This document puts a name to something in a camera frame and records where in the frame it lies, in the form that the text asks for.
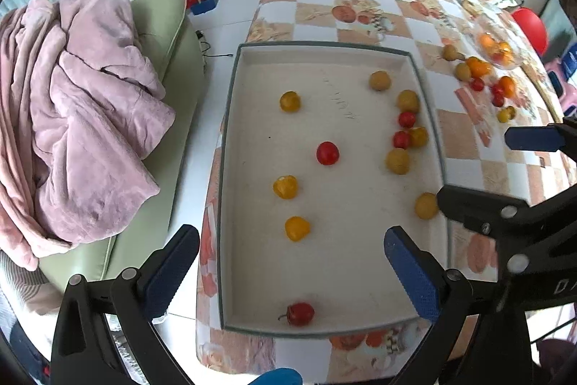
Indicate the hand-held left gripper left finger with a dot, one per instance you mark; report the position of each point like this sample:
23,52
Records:
173,272

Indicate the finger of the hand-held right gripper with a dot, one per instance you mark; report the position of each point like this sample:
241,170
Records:
532,138
473,204

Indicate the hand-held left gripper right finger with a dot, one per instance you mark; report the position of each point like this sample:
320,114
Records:
412,272

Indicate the white rectangular tray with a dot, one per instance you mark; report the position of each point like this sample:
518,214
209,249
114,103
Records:
360,231

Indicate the yellow cherry tomato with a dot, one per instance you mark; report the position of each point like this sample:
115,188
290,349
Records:
297,228
502,115
419,137
511,110
290,101
285,186

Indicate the red cherry tomato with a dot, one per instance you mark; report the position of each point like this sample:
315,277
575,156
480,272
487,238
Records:
407,119
496,89
301,313
477,84
400,139
327,153
498,100

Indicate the orange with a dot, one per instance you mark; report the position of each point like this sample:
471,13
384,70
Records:
478,67
507,86
504,50
487,40

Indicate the pink plastic stool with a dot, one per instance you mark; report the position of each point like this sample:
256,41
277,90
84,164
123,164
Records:
563,74

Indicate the blue plastic stool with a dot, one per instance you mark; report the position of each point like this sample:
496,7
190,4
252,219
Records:
571,53

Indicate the red chair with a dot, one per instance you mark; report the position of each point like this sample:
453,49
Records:
532,28

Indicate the clear glass bowl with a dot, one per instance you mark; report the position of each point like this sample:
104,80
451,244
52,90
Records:
514,28

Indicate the blue garment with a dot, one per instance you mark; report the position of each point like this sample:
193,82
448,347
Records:
275,377

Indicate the striped cloth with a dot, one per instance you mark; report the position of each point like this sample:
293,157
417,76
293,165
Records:
22,290

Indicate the pink fleece blanket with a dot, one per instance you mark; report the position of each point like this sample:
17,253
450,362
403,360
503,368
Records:
76,119

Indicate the green sofa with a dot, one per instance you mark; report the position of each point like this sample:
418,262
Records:
180,64

